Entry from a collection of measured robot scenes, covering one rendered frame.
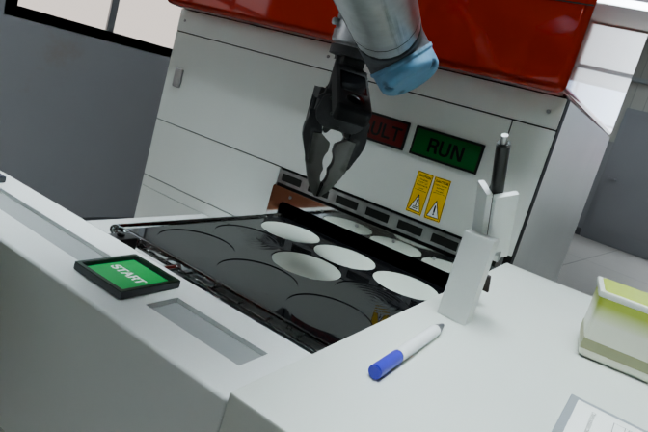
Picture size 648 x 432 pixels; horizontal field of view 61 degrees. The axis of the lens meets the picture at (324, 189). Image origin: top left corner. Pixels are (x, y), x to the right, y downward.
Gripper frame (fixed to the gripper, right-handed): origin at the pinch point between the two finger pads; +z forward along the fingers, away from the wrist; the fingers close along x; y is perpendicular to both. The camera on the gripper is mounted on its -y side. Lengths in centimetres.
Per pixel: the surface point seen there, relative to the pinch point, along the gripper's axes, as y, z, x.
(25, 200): -20.8, 4.2, 31.7
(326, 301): -15.5, 10.3, -1.3
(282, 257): -3.0, 10.2, 3.1
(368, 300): -12.3, 10.3, -7.5
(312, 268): -4.7, 10.2, -1.2
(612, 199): 699, 27, -614
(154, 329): -41.7, 4.2, 16.8
